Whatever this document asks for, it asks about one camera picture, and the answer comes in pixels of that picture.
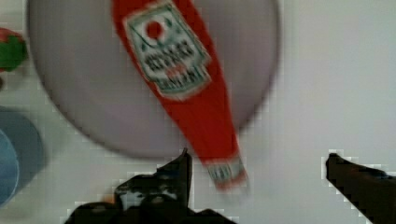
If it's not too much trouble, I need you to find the blue cup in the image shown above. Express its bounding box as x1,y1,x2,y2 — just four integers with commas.
0,106,45,206

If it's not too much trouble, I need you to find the pink strawberry toy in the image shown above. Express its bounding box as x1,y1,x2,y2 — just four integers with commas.
0,28,28,72

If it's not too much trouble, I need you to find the red ketchup bottle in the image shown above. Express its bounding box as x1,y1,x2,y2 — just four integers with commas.
111,0,248,191

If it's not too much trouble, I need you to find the round grey plate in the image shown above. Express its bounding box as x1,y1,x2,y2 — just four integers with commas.
26,0,280,158

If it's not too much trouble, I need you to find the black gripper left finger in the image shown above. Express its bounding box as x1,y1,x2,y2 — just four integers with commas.
64,151,236,224

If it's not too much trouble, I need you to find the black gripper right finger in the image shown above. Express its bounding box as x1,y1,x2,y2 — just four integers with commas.
325,153,396,224

